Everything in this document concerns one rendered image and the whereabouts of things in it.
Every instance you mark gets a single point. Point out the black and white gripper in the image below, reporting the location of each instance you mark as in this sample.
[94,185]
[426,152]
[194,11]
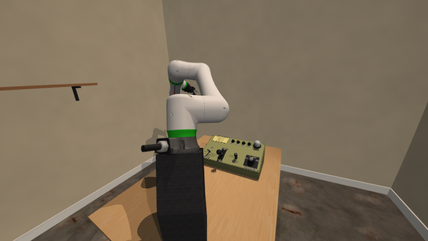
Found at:
[191,90]

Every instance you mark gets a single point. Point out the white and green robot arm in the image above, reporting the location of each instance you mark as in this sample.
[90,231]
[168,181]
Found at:
[185,111]

